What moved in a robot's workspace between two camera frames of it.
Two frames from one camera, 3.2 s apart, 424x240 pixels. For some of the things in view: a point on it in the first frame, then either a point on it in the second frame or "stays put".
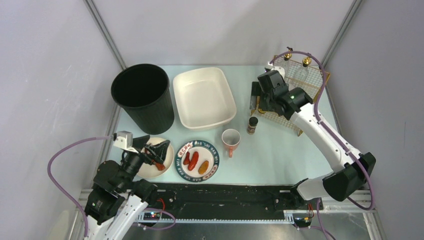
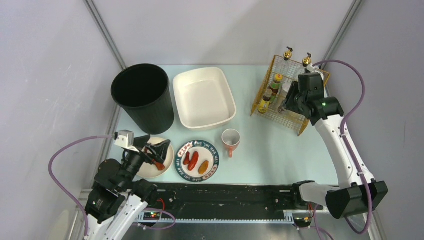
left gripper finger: (140, 142) stays put
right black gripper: (259, 93) -> (293, 94)
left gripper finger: (159, 149) stays put
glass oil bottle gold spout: (288, 54) stays put
